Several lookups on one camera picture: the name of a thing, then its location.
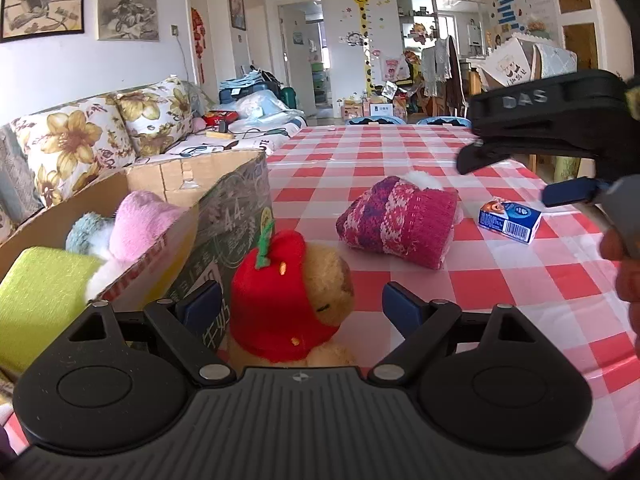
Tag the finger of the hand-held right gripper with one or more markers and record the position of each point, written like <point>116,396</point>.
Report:
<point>472,159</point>
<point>570,192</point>

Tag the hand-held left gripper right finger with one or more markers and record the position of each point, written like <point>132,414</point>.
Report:
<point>400,307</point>

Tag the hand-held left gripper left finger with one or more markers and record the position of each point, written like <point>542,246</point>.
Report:
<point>202,306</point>

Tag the capybara plush with red hat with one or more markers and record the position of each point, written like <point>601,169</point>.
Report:
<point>280,300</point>

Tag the magenta knit hat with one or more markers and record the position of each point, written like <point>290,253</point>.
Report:
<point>400,220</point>

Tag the pink plush toy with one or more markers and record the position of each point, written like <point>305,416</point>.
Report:
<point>142,225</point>

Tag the teal and white plush toy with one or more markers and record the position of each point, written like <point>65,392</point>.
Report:
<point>87,235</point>

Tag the yellow-green plush cushion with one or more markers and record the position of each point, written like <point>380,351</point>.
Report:
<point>40,300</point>

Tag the person's right hand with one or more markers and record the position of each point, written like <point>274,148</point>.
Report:
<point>630,280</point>

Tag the blue chair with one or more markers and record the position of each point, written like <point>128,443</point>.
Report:
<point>375,120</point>
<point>445,120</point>

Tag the open white cardboard box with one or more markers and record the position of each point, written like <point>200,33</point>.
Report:
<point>525,62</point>

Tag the small blue carton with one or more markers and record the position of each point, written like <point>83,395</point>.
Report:
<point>510,221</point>

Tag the hanging clothes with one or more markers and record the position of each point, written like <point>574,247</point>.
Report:
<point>442,70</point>

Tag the red checked tablecloth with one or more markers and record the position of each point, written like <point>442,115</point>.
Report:
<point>500,285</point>

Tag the sofa with printed sheet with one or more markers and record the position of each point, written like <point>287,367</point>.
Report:
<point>210,145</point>

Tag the giraffe height chart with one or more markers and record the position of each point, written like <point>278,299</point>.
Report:
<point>367,35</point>

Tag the red box on sofa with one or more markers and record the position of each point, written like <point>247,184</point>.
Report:
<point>220,118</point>

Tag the floral sofa cushion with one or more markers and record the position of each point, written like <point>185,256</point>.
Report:
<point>155,115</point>
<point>70,145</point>

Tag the pile of bags on sofa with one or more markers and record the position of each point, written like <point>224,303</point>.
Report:
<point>260,97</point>

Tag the red hanging ornament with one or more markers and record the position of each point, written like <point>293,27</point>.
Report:
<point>198,35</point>

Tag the framed pencil drawing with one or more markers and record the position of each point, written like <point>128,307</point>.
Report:
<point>129,7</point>

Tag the framed cartoon drawing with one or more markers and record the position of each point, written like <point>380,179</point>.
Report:
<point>42,5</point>

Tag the small framed wall picture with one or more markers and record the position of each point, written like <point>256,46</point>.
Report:
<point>237,7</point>

